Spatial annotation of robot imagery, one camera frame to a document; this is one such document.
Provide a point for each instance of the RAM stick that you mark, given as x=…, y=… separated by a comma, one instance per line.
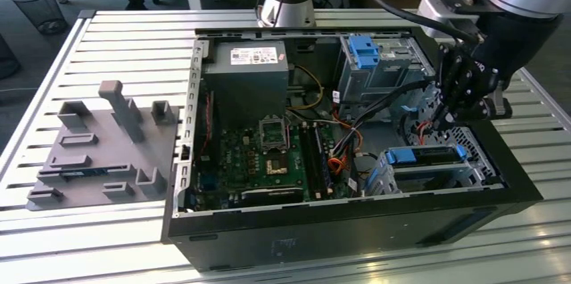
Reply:
x=82, y=174

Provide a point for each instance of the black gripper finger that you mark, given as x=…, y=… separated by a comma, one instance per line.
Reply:
x=476, y=100
x=449, y=90

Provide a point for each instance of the green motherboard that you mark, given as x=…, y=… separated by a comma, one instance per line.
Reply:
x=237, y=163

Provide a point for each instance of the grey parts rack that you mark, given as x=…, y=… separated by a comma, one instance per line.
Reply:
x=107, y=150

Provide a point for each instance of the grey power supply unit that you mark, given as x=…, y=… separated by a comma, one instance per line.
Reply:
x=246, y=80

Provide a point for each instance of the black expansion card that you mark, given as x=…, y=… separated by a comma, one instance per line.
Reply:
x=273, y=197

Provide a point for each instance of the hard disk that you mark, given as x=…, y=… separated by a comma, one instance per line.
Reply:
x=402, y=156

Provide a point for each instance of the black PC case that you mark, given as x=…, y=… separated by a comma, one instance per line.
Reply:
x=313, y=230

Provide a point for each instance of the blue drive latch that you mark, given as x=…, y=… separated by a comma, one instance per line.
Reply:
x=364, y=51

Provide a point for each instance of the black mesh waste bin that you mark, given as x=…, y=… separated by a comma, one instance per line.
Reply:
x=38, y=10

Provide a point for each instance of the black case fan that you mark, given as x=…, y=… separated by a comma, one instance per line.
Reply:
x=413, y=133

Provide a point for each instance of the silver camera bracket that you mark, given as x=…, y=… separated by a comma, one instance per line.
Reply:
x=436, y=13

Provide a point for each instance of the metal drive cage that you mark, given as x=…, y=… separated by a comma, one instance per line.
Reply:
x=393, y=77

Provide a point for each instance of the black RAM slot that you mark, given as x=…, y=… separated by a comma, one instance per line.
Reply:
x=307, y=160

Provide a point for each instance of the CPU socket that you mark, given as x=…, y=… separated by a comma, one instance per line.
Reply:
x=277, y=167

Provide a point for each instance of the metal disk bay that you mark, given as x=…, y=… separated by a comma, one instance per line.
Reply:
x=473, y=177

